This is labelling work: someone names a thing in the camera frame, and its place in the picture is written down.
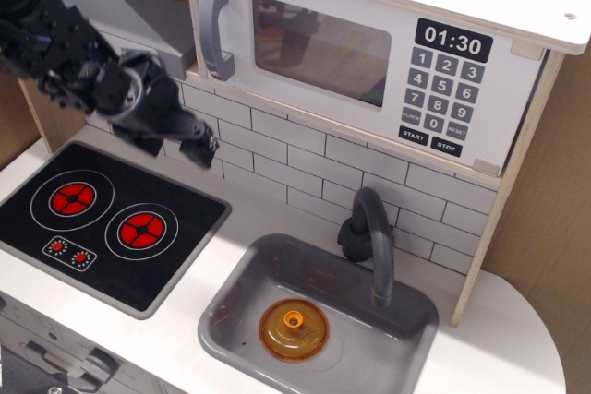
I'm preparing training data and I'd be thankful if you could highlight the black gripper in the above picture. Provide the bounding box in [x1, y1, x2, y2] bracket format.
[94, 53, 219, 169]

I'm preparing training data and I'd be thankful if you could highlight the white toy microwave door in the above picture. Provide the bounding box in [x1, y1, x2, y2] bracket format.
[199, 0, 546, 176]

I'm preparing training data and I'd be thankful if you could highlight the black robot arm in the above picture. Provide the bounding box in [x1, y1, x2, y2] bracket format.
[1, 0, 219, 169]

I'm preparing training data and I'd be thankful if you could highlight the white wooden microwave cabinet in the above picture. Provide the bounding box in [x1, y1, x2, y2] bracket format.
[182, 0, 590, 325]

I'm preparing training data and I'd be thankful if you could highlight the black toy stovetop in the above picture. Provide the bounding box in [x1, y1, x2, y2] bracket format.
[1, 142, 231, 319]

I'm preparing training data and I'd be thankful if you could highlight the dark grey toy faucet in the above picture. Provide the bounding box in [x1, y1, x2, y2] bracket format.
[337, 187, 394, 307]

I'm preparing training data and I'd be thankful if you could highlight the orange transparent pot lid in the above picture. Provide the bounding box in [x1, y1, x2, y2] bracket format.
[259, 298, 330, 363]

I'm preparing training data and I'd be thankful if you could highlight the grey toy sink basin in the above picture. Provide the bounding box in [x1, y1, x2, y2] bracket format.
[198, 234, 439, 393]

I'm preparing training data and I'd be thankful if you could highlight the grey oven door handle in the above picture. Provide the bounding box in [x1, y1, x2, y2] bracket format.
[20, 340, 119, 393]

